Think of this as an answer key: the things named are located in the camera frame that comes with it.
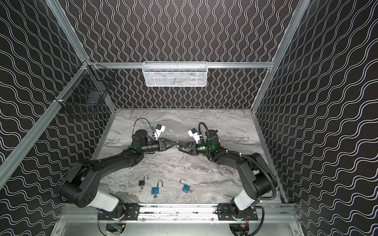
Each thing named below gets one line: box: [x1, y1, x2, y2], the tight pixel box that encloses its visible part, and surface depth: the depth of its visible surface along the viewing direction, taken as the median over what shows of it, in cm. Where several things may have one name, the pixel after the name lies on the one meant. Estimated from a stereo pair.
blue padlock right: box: [179, 178, 191, 194], surface depth 83 cm
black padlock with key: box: [138, 175, 149, 193], surface depth 85 cm
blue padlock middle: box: [151, 180, 164, 195], surface depth 83 cm
